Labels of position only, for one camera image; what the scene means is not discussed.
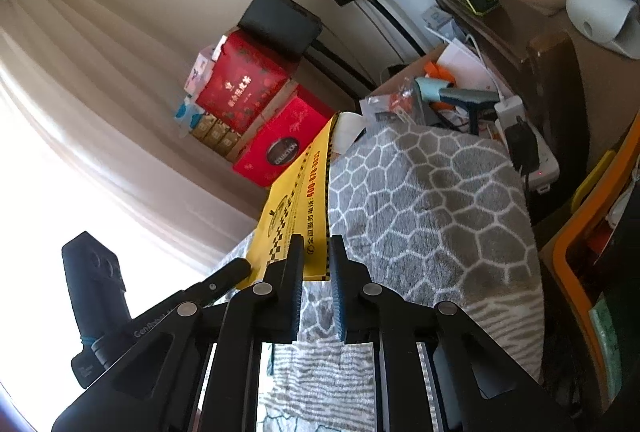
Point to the white dome nail lamp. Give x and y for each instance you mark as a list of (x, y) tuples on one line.
[(612, 24)]

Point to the white curtain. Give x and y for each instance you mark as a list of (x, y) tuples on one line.
[(102, 94)]

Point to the orange plastic bin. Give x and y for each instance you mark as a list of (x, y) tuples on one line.
[(572, 254)]

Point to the yellow booklet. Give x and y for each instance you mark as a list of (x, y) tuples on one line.
[(297, 205)]

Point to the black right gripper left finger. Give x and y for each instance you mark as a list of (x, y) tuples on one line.
[(192, 361)]

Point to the red gift box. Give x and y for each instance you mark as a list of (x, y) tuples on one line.
[(246, 76)]

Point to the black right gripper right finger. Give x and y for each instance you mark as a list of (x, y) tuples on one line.
[(435, 369)]

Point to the red collection chocolate box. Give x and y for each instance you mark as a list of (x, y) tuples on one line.
[(282, 138)]

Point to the grey white patterned towel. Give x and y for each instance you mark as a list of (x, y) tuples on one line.
[(436, 216)]

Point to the brown fabric sofa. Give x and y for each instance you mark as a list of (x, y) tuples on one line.
[(582, 95)]

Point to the white power strip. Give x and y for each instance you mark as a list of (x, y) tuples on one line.
[(529, 152)]

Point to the teal hair dryer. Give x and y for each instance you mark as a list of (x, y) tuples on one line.
[(472, 101)]

